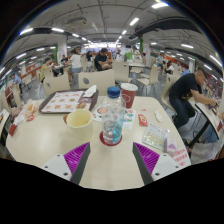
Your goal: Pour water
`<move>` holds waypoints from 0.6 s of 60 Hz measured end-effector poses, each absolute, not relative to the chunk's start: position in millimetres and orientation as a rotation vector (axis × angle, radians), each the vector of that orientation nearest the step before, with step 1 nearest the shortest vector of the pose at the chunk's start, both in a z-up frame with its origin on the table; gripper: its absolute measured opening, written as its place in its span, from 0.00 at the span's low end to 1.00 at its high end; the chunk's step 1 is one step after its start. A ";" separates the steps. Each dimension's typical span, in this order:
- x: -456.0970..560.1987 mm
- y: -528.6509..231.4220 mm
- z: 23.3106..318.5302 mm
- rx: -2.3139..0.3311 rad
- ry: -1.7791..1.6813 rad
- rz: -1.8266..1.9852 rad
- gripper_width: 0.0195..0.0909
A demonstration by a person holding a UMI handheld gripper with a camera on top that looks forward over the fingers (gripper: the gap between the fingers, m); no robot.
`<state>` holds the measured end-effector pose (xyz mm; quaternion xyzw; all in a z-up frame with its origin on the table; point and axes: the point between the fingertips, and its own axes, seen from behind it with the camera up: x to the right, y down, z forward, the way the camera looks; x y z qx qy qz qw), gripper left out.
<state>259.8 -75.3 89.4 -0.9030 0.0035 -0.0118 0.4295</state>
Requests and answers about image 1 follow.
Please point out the small purple-white sachet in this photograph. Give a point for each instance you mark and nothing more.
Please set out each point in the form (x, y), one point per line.
(170, 145)

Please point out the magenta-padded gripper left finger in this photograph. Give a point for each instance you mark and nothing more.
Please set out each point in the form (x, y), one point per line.
(58, 165)

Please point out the small red box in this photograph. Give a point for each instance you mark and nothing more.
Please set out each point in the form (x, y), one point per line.
(12, 129)

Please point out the ceiling air conditioner unit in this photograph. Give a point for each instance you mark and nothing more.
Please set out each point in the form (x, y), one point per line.
(76, 22)

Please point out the clear plastic wipe packet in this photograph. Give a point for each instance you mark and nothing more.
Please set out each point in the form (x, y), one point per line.
(155, 136)

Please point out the red ketchup sachet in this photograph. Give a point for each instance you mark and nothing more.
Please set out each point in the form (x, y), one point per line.
(142, 120)

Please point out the neighbouring beige table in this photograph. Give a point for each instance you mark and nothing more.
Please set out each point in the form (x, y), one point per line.
(208, 115)

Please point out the clear blue-capped water bottle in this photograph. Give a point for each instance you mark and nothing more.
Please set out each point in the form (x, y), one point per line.
(112, 120)

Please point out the red-lettered table sticker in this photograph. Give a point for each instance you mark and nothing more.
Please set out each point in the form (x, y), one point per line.
(180, 156)

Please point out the flat round red coaster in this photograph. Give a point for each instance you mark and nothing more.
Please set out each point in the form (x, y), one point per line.
(101, 140)

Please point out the fried food piece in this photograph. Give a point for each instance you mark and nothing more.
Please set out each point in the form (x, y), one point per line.
(82, 105)

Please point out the white tissue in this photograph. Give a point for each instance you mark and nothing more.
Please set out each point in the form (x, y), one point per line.
(90, 91)

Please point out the beige chair with round hole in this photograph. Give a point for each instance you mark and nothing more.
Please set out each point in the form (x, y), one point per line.
(56, 86)
(100, 80)

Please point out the ceiling lights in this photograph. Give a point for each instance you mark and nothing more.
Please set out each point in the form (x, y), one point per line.
(159, 5)

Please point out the cream ceramic mug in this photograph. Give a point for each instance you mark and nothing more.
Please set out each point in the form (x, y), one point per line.
(79, 123)

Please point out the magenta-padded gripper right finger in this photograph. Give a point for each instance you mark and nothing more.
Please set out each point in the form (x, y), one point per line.
(163, 165)

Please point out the red paper cup with lid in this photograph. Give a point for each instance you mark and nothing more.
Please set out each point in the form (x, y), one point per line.
(129, 96)

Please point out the brown food tray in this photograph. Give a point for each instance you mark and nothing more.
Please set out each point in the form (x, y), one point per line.
(61, 101)

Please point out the crumpled white napkin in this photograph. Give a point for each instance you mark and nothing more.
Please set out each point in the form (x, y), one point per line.
(159, 116)

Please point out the colourful printed sticker sheet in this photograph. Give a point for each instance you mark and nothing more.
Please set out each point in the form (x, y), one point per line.
(130, 120)

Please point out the person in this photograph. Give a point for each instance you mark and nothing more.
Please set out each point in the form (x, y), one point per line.
(183, 90)
(100, 60)
(75, 62)
(44, 70)
(168, 68)
(16, 80)

